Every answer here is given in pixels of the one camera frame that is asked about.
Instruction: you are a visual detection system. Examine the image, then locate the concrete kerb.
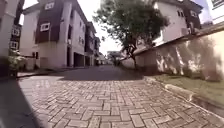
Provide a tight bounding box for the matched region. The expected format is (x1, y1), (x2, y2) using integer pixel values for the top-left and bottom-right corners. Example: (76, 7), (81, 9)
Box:
(143, 75), (224, 118)

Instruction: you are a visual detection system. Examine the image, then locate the brown brick paved road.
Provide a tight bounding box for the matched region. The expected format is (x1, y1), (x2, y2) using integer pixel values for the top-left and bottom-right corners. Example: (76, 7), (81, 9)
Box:
(0, 64), (224, 128)

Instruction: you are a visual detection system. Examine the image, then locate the white building with windows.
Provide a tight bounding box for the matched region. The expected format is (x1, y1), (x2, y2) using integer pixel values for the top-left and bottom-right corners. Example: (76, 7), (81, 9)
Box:
(0, 0), (26, 58)

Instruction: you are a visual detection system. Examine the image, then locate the low pale wall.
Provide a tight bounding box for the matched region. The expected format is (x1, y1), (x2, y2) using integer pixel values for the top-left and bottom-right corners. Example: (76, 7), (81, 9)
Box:
(19, 55), (50, 72)

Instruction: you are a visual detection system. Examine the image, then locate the tree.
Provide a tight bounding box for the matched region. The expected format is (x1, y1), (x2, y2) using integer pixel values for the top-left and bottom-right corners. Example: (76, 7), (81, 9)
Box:
(92, 0), (170, 70)

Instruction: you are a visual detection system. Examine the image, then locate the green bush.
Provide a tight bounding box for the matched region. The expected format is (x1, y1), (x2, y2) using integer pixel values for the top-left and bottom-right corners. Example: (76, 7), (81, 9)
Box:
(7, 49), (28, 76)

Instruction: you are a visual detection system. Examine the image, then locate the pale boundary wall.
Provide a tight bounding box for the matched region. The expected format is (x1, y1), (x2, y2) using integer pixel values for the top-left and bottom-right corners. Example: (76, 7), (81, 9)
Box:
(120, 23), (224, 82)

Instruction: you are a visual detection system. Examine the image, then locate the white and brown building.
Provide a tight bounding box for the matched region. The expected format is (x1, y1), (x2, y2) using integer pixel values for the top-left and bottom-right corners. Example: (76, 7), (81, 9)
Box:
(19, 0), (102, 69)

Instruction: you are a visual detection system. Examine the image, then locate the grass strip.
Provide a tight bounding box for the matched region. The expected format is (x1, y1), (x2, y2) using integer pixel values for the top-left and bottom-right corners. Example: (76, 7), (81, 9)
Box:
(153, 73), (224, 107)

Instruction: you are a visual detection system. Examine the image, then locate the white building behind wall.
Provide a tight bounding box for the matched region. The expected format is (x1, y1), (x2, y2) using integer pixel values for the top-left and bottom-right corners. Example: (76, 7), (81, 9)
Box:
(135, 0), (204, 52)

